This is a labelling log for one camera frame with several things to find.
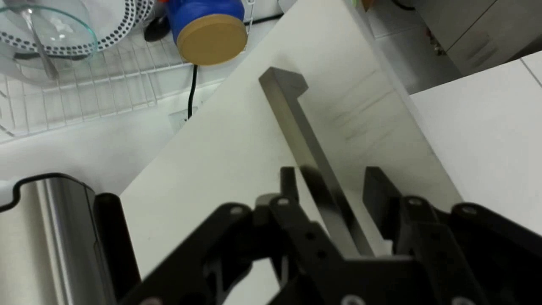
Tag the white plate with dotted rim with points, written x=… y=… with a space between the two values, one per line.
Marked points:
x=120 y=18

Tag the clear glass bowl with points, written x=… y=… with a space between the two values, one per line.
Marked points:
x=51 y=26

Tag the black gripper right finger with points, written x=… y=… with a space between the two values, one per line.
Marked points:
x=440 y=248

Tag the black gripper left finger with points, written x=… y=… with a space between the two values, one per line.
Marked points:
x=315 y=248

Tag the blue jar with tan lid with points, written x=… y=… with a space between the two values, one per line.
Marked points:
x=203 y=28

